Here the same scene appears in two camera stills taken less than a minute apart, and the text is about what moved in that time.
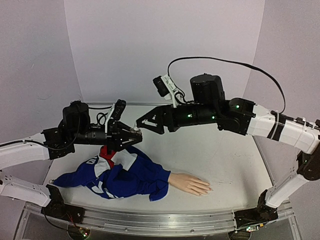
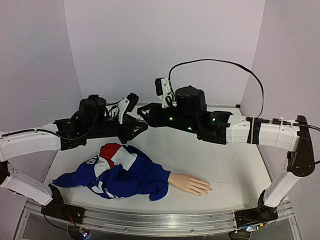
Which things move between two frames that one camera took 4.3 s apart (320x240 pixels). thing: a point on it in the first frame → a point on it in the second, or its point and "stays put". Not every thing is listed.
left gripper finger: [123, 129] → [129, 122]
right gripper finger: [156, 117] → [145, 111]
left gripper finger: [121, 144] → [132, 134]
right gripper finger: [159, 129] → [148, 120]
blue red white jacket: [119, 175] stays put
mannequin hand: [189, 183] stays put
